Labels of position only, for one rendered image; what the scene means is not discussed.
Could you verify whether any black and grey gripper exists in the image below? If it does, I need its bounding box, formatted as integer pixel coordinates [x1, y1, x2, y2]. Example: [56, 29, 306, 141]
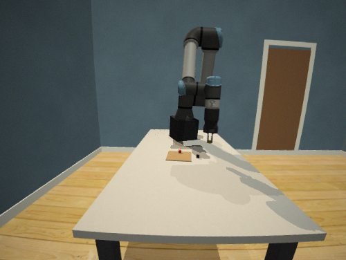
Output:
[203, 100, 220, 143]

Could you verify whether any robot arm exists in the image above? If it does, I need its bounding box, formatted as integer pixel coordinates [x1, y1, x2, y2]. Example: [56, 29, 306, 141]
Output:
[175, 26, 223, 120]

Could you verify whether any tan mat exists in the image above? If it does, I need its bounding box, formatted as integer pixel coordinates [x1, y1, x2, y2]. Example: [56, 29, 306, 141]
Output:
[166, 151, 191, 162]

